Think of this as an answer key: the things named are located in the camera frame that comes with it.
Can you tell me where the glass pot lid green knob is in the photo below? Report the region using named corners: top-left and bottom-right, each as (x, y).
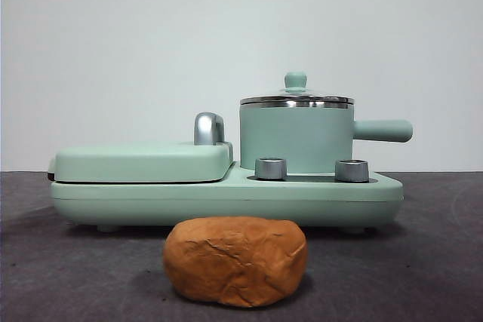
top-left (240, 71), bottom-right (355, 106)

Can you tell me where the brown potato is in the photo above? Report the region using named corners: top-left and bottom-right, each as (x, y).
top-left (162, 217), bottom-right (309, 307)

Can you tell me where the silver control knob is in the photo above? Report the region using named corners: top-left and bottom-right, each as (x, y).
top-left (334, 158), bottom-right (370, 182)
top-left (254, 156), bottom-right (288, 180)

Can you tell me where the green breakfast maker base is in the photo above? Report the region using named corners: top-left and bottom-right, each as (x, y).
top-left (50, 159), bottom-right (405, 233)

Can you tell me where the green hinged griddle cover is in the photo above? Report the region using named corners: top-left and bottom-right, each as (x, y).
top-left (48, 140), bottom-right (235, 183)

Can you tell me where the chrome griddle cover handle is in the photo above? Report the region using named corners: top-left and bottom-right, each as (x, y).
top-left (193, 112), bottom-right (227, 146)

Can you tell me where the green steamer pot with handle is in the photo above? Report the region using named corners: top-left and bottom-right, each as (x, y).
top-left (239, 97), bottom-right (414, 174)

